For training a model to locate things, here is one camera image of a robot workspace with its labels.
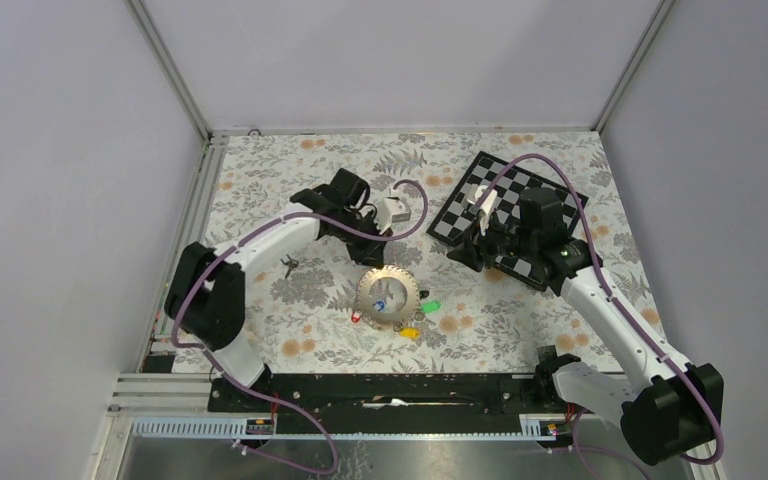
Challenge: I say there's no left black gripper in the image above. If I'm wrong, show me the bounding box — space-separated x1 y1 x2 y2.
330 210 393 269

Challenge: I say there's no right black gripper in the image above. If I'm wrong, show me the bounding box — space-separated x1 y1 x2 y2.
446 208 538 273

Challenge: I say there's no green key tag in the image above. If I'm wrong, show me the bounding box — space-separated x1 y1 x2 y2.
421 300 442 314

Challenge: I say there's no yellow key tag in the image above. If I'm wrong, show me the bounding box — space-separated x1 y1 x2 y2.
399 327 421 340

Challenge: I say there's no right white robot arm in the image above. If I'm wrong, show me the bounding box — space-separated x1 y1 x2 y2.
447 186 724 465

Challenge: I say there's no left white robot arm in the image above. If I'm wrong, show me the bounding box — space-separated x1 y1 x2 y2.
164 169 411 411

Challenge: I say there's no black white chessboard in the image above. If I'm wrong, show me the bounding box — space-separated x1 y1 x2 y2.
427 151 580 289

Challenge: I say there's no small key with carabiner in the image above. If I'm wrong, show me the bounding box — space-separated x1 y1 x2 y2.
282 255 299 279

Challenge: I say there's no floral tablecloth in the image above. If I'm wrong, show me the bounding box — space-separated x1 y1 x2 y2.
203 132 661 373

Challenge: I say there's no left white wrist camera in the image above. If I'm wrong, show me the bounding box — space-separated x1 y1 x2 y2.
375 196 412 232

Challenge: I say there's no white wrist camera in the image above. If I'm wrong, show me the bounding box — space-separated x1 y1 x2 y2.
465 185 497 235
375 196 412 232

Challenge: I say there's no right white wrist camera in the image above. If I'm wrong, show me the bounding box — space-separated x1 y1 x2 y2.
465 185 497 235

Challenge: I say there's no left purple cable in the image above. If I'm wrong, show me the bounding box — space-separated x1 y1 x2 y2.
170 178 429 476

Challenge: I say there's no purple cable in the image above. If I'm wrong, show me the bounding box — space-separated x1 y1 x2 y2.
470 153 726 480
170 178 429 476

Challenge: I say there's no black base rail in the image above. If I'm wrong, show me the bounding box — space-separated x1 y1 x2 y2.
207 373 576 436

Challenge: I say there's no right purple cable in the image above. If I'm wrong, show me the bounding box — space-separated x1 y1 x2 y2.
470 153 726 480

